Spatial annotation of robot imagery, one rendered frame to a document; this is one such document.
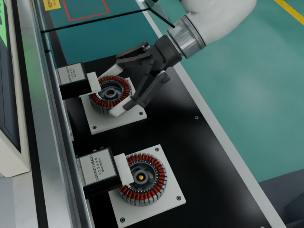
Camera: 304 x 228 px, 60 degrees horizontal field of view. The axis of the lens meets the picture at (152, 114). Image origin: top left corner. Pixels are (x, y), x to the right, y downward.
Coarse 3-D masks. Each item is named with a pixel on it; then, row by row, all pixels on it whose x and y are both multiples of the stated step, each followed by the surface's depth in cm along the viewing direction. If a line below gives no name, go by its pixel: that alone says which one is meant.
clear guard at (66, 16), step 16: (64, 0) 51; (80, 0) 51; (96, 0) 51; (112, 0) 51; (128, 0) 51; (144, 0) 51; (48, 16) 48; (64, 16) 48; (80, 16) 48; (96, 16) 48; (112, 16) 48; (160, 16) 52
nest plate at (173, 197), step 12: (156, 156) 62; (168, 168) 61; (168, 180) 59; (108, 192) 57; (168, 192) 57; (180, 192) 57; (120, 204) 56; (144, 204) 56; (156, 204) 56; (168, 204) 56; (180, 204) 57; (120, 216) 54; (132, 216) 54; (144, 216) 54
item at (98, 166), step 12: (84, 156) 47; (96, 156) 47; (108, 156) 47; (120, 156) 51; (84, 168) 46; (96, 168) 46; (108, 168) 46; (120, 168) 50; (84, 180) 44; (96, 180) 44; (108, 180) 44; (120, 180) 46; (132, 180) 49; (96, 192) 46
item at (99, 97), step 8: (104, 80) 70; (112, 80) 70; (120, 80) 70; (104, 88) 71; (112, 88) 69; (120, 88) 70; (128, 88) 68; (96, 96) 67; (104, 96) 69; (112, 96) 68; (120, 96) 67; (96, 104) 66; (104, 104) 65; (112, 104) 65; (104, 112) 66
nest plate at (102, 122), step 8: (128, 80) 77; (88, 96) 73; (88, 104) 72; (88, 112) 70; (96, 112) 70; (128, 112) 70; (136, 112) 70; (144, 112) 70; (88, 120) 68; (96, 120) 68; (104, 120) 68; (112, 120) 68; (120, 120) 68; (128, 120) 68; (136, 120) 69; (96, 128) 67; (104, 128) 67
